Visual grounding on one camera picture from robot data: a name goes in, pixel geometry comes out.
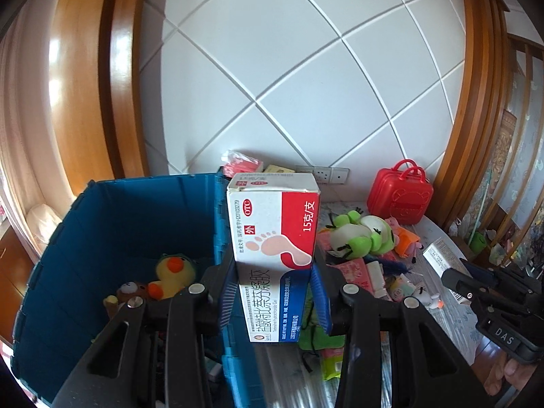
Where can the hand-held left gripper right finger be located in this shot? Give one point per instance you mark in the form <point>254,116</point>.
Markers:
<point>321,301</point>

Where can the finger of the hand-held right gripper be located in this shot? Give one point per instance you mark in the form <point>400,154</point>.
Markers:
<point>461,287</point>
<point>484,275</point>

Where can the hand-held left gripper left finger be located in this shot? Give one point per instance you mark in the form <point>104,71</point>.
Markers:
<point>225,306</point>

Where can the white grey carton box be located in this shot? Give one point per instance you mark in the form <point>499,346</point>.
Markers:
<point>437,255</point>

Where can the white red medicine box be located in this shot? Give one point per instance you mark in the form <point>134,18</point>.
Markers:
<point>272,221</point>

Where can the blue plastic storage container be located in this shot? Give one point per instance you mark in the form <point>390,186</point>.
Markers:
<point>127,221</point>

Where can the person's right hand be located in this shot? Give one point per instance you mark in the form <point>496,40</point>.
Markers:
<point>501,374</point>

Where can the green plastic toy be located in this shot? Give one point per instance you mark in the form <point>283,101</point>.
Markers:
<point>478,241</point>

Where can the green cloth pouch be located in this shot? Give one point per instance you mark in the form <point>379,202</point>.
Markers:
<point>321,338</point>

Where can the white small packet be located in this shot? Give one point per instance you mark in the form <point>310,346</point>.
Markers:
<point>376,274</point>

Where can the yellow duck plush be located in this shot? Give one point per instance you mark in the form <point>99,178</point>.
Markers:
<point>170,274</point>

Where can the green tissue pack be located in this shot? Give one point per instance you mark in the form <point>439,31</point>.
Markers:
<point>331,367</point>

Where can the pink pig plush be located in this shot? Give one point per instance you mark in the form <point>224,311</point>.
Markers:
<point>406,242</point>

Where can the dark blue plush toy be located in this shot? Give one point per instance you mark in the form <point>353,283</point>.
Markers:
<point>393,265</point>

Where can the green frog plush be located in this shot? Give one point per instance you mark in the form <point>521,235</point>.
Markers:
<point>352,238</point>

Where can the brown bear plush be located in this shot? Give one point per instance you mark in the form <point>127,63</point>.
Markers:
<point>131,290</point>

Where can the red mini suitcase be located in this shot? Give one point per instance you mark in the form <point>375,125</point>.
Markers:
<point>395,199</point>

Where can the yellow flat packet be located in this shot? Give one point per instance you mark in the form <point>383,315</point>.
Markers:
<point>276,168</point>

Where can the wrapped pink tissue pack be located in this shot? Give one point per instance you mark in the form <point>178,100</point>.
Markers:
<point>242,165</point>

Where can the wooden cabinet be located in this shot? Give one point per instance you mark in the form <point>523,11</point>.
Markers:
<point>17,280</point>

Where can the pale pink curtain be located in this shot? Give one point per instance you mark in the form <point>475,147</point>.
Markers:
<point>25,127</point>

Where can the wooden curved frame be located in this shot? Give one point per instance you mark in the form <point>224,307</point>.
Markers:
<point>471,93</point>

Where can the wooden door frame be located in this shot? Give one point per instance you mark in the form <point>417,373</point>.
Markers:
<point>93,72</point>

